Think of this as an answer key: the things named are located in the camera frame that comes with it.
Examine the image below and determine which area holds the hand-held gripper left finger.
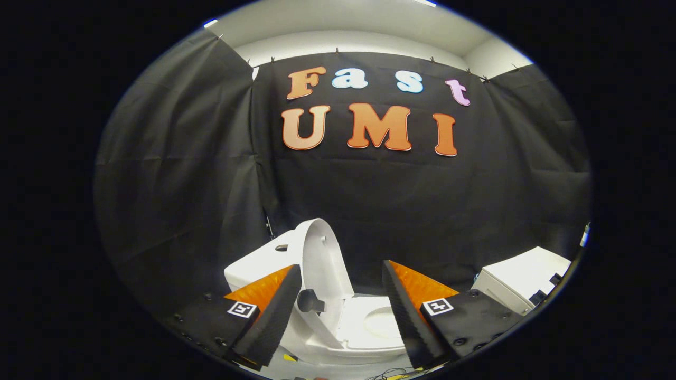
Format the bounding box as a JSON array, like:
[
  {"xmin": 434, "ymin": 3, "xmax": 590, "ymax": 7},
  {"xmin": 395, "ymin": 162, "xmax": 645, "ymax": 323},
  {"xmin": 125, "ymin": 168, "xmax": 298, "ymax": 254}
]
[{"xmin": 158, "ymin": 264, "xmax": 303, "ymax": 371}]

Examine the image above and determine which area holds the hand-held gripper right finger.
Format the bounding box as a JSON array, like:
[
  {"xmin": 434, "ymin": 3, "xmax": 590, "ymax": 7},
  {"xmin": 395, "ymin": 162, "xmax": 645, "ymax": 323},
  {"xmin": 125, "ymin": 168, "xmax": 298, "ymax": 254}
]
[{"xmin": 381, "ymin": 259, "xmax": 530, "ymax": 370}]

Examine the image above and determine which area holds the white toilet lid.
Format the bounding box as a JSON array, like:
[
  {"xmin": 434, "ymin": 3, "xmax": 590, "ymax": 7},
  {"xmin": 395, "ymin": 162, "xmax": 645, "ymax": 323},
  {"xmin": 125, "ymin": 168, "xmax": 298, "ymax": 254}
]
[{"xmin": 293, "ymin": 218, "xmax": 355, "ymax": 350}]

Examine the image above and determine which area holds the white toilet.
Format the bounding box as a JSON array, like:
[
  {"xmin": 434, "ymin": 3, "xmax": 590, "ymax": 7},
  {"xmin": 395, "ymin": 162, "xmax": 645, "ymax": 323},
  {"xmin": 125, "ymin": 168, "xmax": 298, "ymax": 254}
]
[{"xmin": 223, "ymin": 240, "xmax": 410, "ymax": 366}]

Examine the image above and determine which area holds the black backdrop cloth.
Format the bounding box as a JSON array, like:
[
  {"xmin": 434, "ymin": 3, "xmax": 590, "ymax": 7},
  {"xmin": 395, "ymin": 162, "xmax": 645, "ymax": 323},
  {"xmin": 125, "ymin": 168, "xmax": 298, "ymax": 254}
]
[{"xmin": 94, "ymin": 29, "xmax": 592, "ymax": 317}]

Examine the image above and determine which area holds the white drawer cabinet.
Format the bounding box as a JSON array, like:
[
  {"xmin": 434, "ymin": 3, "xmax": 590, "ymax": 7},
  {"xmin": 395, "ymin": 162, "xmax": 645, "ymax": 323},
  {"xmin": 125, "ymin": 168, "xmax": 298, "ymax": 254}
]
[{"xmin": 472, "ymin": 246, "xmax": 572, "ymax": 316}]

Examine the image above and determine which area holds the black coiled cable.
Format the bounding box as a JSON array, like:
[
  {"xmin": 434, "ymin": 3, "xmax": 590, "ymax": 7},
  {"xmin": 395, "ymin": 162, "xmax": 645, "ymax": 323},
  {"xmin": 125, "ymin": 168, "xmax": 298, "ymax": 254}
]
[{"xmin": 367, "ymin": 366, "xmax": 429, "ymax": 380}]

